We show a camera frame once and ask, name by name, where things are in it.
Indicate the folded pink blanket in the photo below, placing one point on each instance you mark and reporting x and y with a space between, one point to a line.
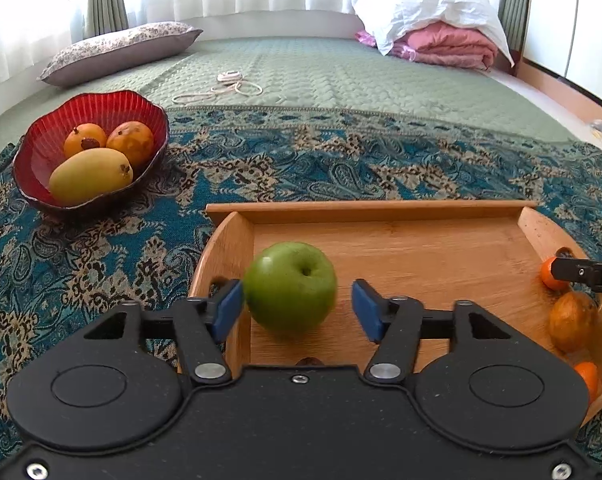
451 45

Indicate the orange tangerine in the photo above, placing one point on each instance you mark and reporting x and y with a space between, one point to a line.
588 380
547 275

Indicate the wrinkled red date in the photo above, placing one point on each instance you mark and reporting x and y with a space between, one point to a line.
309 361

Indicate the shiny green apple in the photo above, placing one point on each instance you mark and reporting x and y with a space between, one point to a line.
291 287

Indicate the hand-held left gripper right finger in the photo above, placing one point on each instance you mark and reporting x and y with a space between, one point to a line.
367 310

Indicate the teal paisley printed blanket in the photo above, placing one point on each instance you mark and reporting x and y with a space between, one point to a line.
106 245

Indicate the yellow mango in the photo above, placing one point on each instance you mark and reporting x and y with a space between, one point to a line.
88 177

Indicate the orange red speckled fruit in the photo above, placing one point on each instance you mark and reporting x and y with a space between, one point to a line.
133 142

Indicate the brownish orange mango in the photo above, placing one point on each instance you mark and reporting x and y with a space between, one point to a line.
571 322

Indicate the orange fruit with dark stem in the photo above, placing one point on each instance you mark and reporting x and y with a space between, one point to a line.
81 140

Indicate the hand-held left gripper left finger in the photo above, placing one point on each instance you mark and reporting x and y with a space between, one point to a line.
228 310

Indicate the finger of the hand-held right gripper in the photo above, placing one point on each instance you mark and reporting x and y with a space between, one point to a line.
576 270

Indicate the white duvet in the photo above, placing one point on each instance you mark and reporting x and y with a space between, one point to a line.
431 5

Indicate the white wardrobe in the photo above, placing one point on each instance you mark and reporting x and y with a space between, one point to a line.
576 20

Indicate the floral grey pillow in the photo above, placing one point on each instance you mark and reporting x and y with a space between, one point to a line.
111 52

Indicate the red ribbed glass bowl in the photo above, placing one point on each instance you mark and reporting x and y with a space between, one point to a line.
41 155

